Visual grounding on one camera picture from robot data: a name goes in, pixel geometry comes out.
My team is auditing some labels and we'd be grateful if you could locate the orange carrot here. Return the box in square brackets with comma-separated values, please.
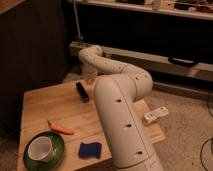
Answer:
[47, 120, 74, 135]

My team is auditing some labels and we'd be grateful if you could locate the long grey case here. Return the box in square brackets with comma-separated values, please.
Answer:
[69, 41, 213, 83]

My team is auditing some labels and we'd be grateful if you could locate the green plate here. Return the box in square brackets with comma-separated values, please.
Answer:
[23, 131, 65, 171]

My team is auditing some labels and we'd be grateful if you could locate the white cup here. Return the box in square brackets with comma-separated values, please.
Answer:
[27, 136, 53, 162]

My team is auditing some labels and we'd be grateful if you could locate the wooden shelf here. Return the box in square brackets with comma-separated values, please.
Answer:
[66, 0, 213, 22]

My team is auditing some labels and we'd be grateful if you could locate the black case handle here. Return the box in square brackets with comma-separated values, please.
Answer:
[168, 57, 198, 67]

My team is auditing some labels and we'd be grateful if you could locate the black cable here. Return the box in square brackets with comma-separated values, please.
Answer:
[199, 96, 213, 171]

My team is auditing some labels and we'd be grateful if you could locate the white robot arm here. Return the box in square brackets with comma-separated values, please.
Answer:
[79, 46, 164, 171]

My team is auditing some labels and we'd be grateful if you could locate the blue sponge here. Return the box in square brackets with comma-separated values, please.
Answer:
[78, 142, 102, 158]

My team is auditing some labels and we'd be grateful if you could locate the metal pole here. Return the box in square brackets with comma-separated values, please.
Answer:
[72, 0, 83, 46]

